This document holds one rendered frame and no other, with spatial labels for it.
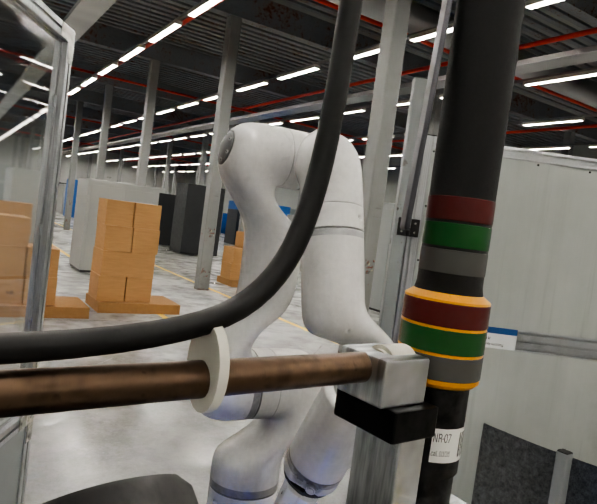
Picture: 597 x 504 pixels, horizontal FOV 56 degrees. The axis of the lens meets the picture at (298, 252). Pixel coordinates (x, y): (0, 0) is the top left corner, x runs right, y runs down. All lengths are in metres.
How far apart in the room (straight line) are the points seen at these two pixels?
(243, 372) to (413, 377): 0.09
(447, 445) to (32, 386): 0.20
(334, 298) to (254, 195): 0.24
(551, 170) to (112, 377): 2.19
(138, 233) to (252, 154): 7.58
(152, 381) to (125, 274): 8.29
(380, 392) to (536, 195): 2.06
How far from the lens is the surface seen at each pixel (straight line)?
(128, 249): 8.44
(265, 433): 1.02
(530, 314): 2.31
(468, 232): 0.28
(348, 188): 0.77
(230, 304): 0.21
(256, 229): 0.92
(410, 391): 0.27
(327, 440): 0.74
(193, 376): 0.21
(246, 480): 1.00
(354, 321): 0.75
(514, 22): 0.31
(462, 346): 0.28
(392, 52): 7.45
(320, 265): 0.75
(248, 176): 0.89
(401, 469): 0.28
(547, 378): 2.39
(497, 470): 2.35
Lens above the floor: 1.62
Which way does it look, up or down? 3 degrees down
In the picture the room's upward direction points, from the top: 8 degrees clockwise
